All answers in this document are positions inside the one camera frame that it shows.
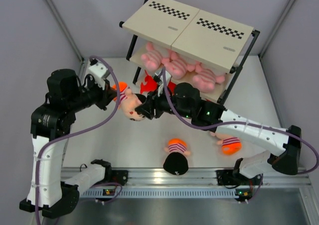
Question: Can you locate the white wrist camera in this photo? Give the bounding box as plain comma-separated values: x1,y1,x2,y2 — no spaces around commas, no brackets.
153,69,171,96
87,62,110,90

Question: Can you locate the boy doll black hair back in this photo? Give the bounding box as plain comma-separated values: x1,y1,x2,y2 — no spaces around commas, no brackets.
163,138,191,176

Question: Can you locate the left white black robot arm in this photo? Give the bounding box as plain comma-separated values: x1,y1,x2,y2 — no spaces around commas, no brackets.
19,66,117,219

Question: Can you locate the boy doll near shelf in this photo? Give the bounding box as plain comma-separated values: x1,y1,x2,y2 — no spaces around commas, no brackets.
210,132,242,155

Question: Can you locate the pink striped frog plush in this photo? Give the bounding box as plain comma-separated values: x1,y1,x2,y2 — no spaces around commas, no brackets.
192,64,226,93
141,42,171,72
161,51,199,79

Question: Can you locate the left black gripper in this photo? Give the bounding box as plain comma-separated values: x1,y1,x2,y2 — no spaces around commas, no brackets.
66,76,119,113

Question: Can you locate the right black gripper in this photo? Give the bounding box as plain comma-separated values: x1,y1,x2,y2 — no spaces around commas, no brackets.
136,85,193,120

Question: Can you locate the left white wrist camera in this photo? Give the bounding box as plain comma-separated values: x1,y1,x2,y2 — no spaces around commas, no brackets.
87,62,110,90

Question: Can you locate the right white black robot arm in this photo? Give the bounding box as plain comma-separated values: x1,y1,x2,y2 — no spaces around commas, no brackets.
135,83,301,184

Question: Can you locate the boy doll face up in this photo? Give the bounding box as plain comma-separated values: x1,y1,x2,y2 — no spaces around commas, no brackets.
118,82,146,121

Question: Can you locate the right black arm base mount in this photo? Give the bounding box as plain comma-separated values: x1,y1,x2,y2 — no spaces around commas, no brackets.
216,169,262,189

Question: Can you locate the red whale plush leftmost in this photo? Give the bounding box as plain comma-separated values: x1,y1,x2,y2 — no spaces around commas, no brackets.
139,70,158,94

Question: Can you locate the grey slotted cable duct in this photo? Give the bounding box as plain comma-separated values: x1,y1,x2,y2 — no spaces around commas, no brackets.
80,188,251,199

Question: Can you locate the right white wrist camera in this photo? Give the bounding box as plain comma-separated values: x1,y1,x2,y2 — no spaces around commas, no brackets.
153,69,171,96

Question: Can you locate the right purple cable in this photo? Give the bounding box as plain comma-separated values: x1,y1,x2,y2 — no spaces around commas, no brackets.
159,67,319,205

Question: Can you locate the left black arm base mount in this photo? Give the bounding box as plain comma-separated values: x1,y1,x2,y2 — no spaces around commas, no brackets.
100,170,129,186

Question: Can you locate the red whale plush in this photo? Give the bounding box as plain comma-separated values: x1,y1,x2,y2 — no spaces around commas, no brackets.
167,81,176,94
139,70,158,94

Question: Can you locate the beige three-tier shelf black frame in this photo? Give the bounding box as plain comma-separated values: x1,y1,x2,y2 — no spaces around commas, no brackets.
120,0,260,104

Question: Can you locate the aluminium rail base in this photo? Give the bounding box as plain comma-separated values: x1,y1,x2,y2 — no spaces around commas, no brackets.
113,168,311,188

